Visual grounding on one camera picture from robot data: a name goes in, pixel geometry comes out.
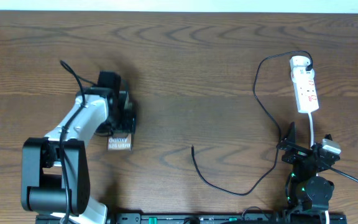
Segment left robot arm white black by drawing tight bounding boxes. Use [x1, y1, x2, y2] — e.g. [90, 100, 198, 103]
[21, 87, 136, 223]

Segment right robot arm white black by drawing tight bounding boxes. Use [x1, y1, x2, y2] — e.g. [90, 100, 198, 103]
[270, 123, 347, 223]

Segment white power strip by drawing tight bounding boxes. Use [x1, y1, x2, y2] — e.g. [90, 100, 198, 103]
[290, 55, 319, 114]

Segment white power strip cord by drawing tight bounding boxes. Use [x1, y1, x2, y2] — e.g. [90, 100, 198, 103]
[307, 111, 316, 147]

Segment black charger cable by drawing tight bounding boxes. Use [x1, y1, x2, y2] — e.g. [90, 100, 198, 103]
[191, 50, 314, 197]

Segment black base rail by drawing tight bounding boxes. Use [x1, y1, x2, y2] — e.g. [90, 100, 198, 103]
[35, 212, 347, 224]

